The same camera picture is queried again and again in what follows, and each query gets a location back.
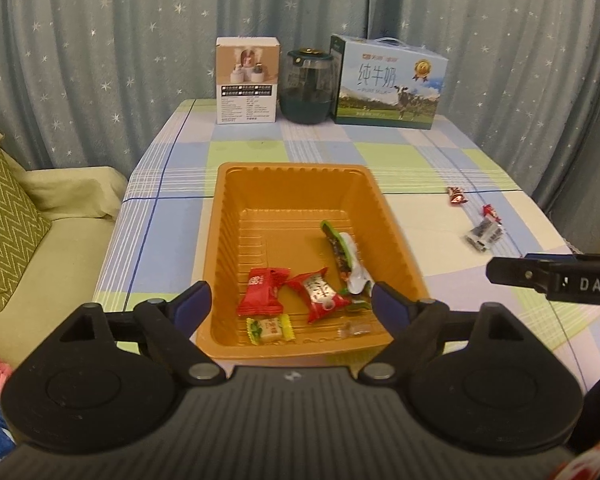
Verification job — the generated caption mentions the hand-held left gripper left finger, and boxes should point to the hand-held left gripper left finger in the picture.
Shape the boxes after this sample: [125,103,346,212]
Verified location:
[45,280,228,386]

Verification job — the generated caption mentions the pale green sofa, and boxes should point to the pale green sofa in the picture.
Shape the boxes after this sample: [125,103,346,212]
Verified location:
[0,166,128,368]

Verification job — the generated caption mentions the star-print blue curtain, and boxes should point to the star-print blue curtain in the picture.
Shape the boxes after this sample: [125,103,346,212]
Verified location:
[0,0,600,221]

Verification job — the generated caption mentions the checked tablecloth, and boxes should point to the checked tablecloth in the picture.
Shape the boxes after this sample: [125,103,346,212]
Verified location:
[92,97,600,396]

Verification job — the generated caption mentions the orange plastic tray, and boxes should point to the orange plastic tray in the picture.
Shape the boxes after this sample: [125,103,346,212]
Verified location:
[195,161,431,361]

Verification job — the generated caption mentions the red snack packet white label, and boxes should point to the red snack packet white label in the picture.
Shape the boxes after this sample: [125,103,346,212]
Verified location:
[236,266,290,318]

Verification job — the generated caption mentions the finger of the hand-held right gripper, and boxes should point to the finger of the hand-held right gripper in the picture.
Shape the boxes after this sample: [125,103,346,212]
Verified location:
[486,255,552,292]

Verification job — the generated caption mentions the white product box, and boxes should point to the white product box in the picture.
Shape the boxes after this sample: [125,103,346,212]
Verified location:
[216,36,281,125]

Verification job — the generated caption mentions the blue milk carton box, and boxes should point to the blue milk carton box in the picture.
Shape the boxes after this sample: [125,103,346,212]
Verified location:
[330,34,449,131]

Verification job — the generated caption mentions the green candy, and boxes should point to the green candy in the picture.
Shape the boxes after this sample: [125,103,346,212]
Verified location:
[246,314,295,346]

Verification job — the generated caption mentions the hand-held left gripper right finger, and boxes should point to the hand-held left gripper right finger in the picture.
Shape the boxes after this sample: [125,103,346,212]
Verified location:
[357,281,541,386]

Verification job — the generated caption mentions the dark grey snack packet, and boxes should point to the dark grey snack packet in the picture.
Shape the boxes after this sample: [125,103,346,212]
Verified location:
[464,220,506,252]

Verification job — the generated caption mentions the green zigzag cushion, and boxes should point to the green zigzag cushion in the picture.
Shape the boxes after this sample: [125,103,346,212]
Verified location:
[0,147,53,313]

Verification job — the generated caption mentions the dark glass jar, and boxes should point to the dark glass jar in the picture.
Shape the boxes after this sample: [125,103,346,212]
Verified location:
[279,48,337,125]

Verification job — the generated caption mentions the white and green snack packet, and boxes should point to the white and green snack packet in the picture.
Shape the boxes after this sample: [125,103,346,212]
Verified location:
[320,220,373,297]

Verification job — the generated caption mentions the red patterned cloth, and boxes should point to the red patterned cloth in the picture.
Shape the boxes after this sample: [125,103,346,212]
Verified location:
[555,447,600,480]

